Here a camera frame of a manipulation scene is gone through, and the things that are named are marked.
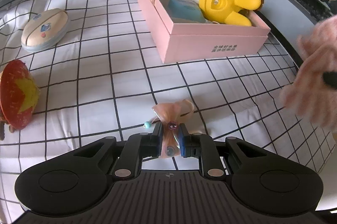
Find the yellow rubber toy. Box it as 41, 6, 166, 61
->
199, 0, 264, 27

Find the pink cardboard box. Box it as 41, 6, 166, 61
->
138, 0, 270, 64

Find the red yellow knitted ball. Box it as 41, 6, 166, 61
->
1, 59, 40, 133

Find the pink striped towel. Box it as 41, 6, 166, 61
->
280, 16, 336, 133

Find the pink bow hair clip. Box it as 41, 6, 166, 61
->
143, 99, 195, 158

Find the beige oval pouch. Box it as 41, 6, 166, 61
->
21, 8, 70, 53

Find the blue tissue pack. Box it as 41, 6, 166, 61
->
167, 0, 205, 23

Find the white black grid tablecloth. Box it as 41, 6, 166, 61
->
1, 0, 336, 223

